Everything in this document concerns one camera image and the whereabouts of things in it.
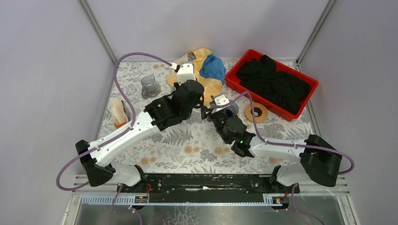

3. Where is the white paper coffee filter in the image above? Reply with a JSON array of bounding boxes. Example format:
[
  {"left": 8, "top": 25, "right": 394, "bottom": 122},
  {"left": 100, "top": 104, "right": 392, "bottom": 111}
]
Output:
[{"left": 111, "top": 99, "right": 129, "bottom": 125}]

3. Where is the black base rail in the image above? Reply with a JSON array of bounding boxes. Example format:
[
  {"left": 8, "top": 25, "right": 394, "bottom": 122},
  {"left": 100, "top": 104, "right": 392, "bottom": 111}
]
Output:
[{"left": 121, "top": 173, "right": 292, "bottom": 203}]

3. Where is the black cloth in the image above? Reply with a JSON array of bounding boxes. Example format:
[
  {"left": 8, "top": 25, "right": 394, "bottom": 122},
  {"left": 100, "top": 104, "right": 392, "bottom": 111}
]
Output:
[{"left": 237, "top": 55, "right": 311, "bottom": 114}]

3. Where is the yellow cloth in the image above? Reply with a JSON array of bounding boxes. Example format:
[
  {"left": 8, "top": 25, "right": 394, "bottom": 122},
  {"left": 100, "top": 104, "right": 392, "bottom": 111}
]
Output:
[{"left": 174, "top": 48, "right": 226, "bottom": 106}]

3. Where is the far wooden ring holder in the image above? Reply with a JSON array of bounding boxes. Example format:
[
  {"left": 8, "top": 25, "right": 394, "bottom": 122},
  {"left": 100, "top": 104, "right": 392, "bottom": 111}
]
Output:
[{"left": 244, "top": 103, "right": 268, "bottom": 123}]

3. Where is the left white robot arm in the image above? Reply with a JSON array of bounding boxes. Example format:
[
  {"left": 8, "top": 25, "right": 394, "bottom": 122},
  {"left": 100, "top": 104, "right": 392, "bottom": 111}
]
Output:
[{"left": 75, "top": 80, "right": 205, "bottom": 193}]

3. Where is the clear glass pitcher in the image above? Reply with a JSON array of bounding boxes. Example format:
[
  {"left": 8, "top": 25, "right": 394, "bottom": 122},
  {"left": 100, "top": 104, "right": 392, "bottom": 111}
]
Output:
[{"left": 141, "top": 75, "right": 161, "bottom": 99}]

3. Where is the floral table mat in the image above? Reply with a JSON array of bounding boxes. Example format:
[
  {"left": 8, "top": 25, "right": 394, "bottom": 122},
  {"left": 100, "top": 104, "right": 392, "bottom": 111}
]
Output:
[{"left": 98, "top": 61, "right": 315, "bottom": 174}]

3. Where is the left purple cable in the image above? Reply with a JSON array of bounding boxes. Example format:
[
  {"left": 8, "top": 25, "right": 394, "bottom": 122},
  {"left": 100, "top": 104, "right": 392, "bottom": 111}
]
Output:
[{"left": 56, "top": 52, "right": 178, "bottom": 225}]

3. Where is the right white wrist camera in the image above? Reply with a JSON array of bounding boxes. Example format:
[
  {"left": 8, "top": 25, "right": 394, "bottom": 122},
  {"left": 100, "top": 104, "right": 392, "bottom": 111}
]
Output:
[{"left": 210, "top": 94, "right": 230, "bottom": 110}]

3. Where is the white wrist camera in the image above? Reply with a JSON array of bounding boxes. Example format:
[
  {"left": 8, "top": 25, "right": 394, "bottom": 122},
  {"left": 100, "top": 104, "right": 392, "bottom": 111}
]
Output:
[
  {"left": 171, "top": 61, "right": 196, "bottom": 84},
  {"left": 210, "top": 94, "right": 230, "bottom": 110}
]

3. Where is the blue cloth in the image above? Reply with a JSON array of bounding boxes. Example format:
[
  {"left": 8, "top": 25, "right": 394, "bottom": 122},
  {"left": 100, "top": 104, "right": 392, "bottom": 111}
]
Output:
[{"left": 199, "top": 54, "right": 226, "bottom": 84}]

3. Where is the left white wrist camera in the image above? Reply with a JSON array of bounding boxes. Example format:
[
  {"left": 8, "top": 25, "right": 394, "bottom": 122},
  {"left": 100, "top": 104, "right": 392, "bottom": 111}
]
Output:
[{"left": 171, "top": 61, "right": 196, "bottom": 84}]

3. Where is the orange filter holder box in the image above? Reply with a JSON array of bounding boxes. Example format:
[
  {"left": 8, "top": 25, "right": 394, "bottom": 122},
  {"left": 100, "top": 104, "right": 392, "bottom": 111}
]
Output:
[{"left": 111, "top": 99, "right": 133, "bottom": 129}]

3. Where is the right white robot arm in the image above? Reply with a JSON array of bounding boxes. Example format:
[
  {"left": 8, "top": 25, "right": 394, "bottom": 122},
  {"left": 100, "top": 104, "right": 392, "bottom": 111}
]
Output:
[{"left": 201, "top": 106, "right": 342, "bottom": 193}]

